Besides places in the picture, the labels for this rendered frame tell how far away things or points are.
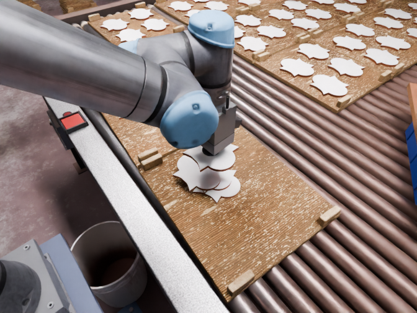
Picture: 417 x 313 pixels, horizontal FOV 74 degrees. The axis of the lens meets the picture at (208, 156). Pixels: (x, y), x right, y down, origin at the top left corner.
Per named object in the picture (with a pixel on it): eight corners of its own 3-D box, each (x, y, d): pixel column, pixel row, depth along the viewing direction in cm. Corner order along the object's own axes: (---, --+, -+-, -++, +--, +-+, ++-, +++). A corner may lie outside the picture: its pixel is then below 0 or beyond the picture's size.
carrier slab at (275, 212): (226, 303, 56) (227, 302, 54) (139, 172, 78) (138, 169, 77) (339, 216, 69) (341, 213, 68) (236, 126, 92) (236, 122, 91)
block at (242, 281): (231, 298, 55) (232, 293, 53) (225, 289, 56) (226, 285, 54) (254, 280, 57) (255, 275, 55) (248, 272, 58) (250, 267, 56)
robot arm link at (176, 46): (125, 68, 37) (202, 53, 39) (110, 33, 44) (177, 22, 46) (136, 115, 42) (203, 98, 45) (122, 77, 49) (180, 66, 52)
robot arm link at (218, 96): (211, 63, 56) (242, 79, 52) (211, 82, 59) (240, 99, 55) (183, 77, 52) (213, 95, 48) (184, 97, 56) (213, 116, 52)
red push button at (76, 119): (67, 132, 90) (66, 129, 89) (61, 123, 94) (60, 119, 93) (85, 125, 93) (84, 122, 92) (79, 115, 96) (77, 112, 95)
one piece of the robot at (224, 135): (257, 80, 55) (249, 139, 67) (225, 63, 60) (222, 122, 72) (215, 105, 50) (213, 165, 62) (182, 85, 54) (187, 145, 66)
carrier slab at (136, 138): (138, 170, 79) (137, 166, 78) (91, 99, 102) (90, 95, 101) (235, 125, 92) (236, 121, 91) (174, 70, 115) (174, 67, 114)
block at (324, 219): (322, 228, 65) (326, 222, 63) (315, 222, 66) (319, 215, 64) (338, 215, 67) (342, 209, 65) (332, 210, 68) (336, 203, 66)
